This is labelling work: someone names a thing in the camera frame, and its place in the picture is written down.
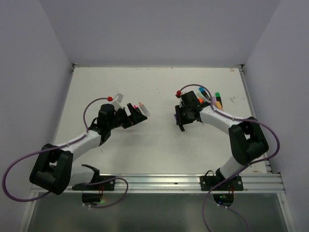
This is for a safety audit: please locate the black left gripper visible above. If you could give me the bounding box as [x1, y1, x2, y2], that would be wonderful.
[108, 103, 146, 130]

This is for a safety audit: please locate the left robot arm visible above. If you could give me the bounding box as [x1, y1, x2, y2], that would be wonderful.
[29, 103, 149, 195]

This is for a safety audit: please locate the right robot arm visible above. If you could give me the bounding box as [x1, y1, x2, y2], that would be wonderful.
[174, 91, 269, 190]

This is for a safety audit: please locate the blue highlighter pen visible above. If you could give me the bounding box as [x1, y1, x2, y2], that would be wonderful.
[199, 87, 210, 101]

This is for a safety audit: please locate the lilac pastel highlighter pen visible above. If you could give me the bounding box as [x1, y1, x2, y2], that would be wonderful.
[211, 96, 217, 105]

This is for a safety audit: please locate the yellow pastel highlighter pen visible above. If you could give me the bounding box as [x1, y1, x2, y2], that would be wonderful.
[215, 101, 224, 111]

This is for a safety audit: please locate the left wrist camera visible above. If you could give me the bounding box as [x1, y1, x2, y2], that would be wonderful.
[111, 93, 123, 111]

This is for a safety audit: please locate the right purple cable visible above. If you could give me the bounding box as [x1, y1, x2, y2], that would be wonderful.
[177, 84, 281, 232]

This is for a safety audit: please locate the purple cable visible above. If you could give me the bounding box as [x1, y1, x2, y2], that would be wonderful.
[1, 95, 128, 209]
[177, 84, 281, 232]

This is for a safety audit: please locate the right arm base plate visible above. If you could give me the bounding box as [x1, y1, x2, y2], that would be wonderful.
[199, 175, 243, 192]

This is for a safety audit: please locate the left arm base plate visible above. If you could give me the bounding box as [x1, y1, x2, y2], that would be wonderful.
[72, 175, 115, 191]

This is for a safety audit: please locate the aluminium right side rail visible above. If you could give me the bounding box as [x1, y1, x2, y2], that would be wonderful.
[237, 64, 281, 174]

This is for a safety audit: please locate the aluminium rail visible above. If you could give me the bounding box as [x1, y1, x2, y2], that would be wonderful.
[31, 174, 287, 194]
[237, 64, 281, 174]

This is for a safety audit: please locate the aluminium front rail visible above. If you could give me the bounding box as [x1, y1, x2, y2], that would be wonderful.
[31, 174, 287, 194]

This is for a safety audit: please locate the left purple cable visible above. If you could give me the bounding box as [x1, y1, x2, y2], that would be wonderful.
[1, 95, 128, 209]

